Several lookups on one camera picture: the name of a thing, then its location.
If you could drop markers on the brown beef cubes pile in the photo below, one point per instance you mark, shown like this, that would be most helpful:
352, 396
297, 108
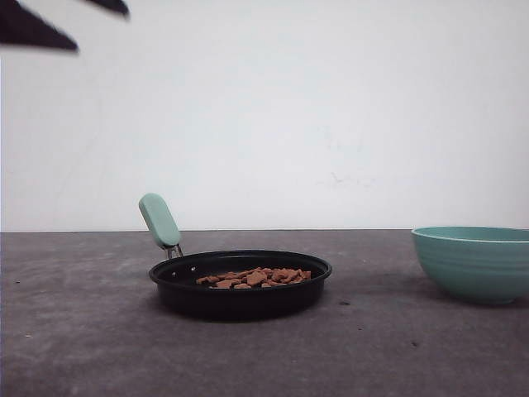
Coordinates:
255, 278

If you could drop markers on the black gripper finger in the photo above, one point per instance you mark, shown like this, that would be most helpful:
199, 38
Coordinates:
20, 26
116, 6

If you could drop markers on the teal ribbed bowl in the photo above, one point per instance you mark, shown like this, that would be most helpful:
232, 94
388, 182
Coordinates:
486, 265

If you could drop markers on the black frying pan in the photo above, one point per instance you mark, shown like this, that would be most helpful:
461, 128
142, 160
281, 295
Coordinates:
175, 277

